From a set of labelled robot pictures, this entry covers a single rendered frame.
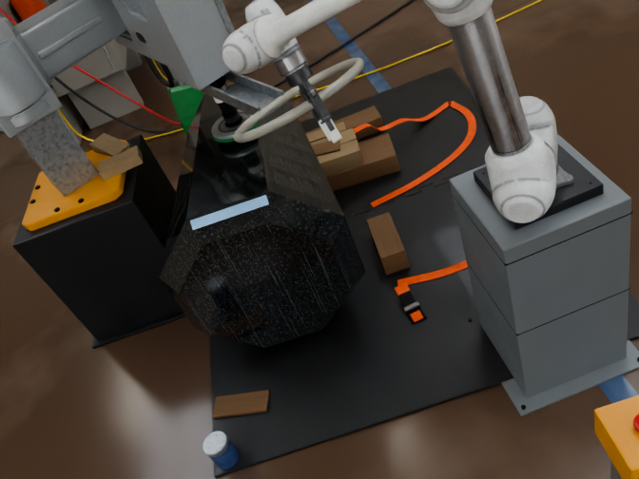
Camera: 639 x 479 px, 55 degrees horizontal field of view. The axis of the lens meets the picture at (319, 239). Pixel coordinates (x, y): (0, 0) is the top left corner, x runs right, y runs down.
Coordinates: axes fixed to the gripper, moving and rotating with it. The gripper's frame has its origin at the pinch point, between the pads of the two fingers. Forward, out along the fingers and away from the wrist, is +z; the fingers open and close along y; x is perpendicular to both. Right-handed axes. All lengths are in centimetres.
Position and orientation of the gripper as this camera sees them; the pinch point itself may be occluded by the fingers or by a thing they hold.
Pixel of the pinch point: (330, 130)
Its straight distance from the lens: 184.4
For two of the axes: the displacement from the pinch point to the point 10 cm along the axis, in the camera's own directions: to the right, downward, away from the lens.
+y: -2.3, -2.5, 9.4
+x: -8.3, 5.5, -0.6
